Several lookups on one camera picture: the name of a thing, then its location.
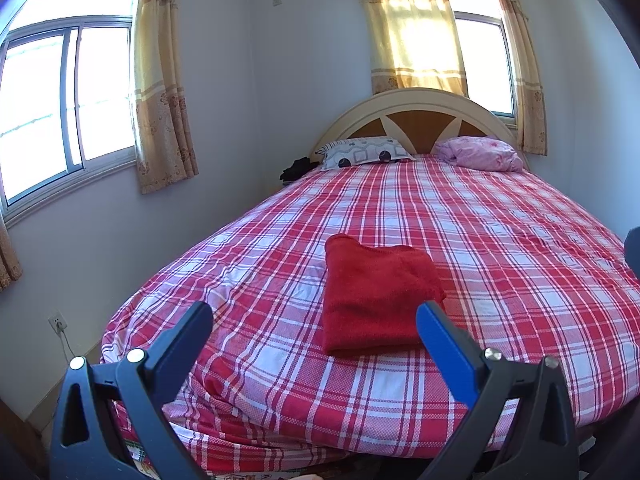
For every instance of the grey patterned pillow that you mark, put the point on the grey patterned pillow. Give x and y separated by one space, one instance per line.
360 152

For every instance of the large sliding window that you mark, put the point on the large sliding window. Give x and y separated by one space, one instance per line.
100 90

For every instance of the red plaid bed sheet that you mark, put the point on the red plaid bed sheet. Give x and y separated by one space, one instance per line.
450 210

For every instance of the wide yellow curtain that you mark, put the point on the wide yellow curtain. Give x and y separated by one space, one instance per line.
410 25

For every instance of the red knitted sweater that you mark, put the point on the red knitted sweater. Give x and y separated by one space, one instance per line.
380 295

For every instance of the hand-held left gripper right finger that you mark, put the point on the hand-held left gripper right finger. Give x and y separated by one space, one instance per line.
445 350

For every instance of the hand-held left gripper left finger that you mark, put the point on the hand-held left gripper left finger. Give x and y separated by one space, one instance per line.
192 340

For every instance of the white wall socket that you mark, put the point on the white wall socket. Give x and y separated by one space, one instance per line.
57 322

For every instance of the small sliding window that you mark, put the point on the small sliding window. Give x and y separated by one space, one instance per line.
482 60

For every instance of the pink floral pillow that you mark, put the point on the pink floral pillow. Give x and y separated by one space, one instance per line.
480 155

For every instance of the yellow floral curtain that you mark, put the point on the yellow floral curtain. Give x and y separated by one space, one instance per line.
160 85
9 260

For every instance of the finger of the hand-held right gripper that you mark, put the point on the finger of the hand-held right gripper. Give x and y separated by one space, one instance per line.
634 255

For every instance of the cream wooden headboard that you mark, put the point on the cream wooden headboard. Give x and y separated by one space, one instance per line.
400 125

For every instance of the dark cloth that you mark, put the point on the dark cloth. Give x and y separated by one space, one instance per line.
300 169

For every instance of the narrow yellow curtain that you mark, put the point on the narrow yellow curtain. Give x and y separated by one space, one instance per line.
525 85

